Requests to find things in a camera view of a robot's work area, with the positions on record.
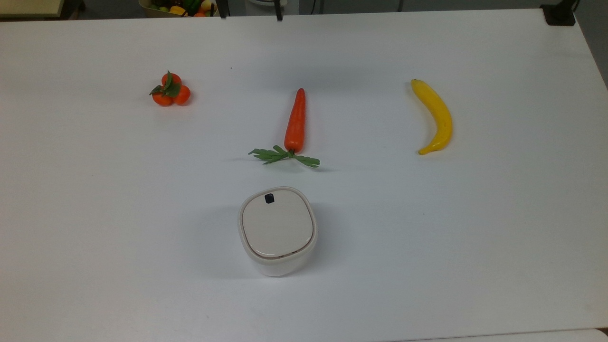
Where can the yellow toy banana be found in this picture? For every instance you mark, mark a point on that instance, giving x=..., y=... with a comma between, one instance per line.
x=439, y=114

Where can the beige wooden board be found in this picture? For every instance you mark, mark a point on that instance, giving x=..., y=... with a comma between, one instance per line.
x=28, y=7

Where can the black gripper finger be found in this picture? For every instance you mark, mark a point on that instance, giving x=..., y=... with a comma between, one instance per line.
x=222, y=8
x=279, y=9

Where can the basket of toy fruit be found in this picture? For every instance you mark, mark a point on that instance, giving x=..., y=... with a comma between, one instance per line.
x=178, y=8

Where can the black stand base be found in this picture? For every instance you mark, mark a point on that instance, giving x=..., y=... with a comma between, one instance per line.
x=559, y=15

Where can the orange toy tangerine cluster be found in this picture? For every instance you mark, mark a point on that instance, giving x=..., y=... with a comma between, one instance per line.
x=164, y=98

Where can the orange toy carrot green leaves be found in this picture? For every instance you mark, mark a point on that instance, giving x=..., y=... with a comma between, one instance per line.
x=295, y=123

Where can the cream garbage bin with lid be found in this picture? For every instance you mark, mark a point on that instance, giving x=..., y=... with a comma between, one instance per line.
x=278, y=228

